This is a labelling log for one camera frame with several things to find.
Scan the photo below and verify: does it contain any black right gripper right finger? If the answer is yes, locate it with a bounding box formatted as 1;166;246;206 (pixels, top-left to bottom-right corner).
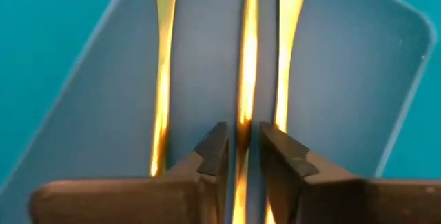
258;121;441;224

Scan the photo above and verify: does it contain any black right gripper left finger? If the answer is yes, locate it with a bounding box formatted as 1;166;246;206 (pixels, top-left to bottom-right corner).
28;121;231;224

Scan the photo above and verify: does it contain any gold utensil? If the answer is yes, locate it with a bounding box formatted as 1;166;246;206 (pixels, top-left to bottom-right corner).
149;0;180;179
231;0;260;224
263;0;307;224

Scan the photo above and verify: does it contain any blue plastic bin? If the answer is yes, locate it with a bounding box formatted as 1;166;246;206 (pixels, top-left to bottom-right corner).
0;0;441;224

